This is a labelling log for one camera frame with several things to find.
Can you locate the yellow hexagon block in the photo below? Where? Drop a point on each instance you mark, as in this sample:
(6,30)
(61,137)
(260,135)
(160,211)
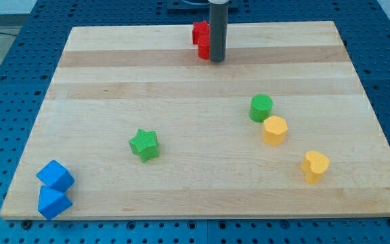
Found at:
(274,130)

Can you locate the green star block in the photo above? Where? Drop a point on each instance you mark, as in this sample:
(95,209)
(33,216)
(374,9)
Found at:
(145,145)

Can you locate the green cylinder block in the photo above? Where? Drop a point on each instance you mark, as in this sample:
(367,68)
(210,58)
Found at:
(261,106)

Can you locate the red block front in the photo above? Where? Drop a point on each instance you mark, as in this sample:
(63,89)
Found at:
(203,47)

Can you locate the red block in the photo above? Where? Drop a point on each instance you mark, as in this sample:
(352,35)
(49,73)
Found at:
(203,47)
(199,29)

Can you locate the light wooden board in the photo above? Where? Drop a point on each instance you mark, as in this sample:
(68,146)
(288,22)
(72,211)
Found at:
(113,80)

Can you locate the red block rear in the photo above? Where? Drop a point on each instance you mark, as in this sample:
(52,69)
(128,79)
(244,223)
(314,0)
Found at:
(199,29)

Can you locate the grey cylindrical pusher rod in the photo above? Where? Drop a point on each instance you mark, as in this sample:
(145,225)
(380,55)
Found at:
(218,20)

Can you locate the yellow heart block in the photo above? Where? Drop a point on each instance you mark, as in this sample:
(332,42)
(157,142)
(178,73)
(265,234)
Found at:
(314,166)

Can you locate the blue cube block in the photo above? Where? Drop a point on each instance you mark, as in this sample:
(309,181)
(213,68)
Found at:
(56,176)

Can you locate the blue triangle block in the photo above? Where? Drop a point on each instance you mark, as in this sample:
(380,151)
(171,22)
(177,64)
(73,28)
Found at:
(52,202)

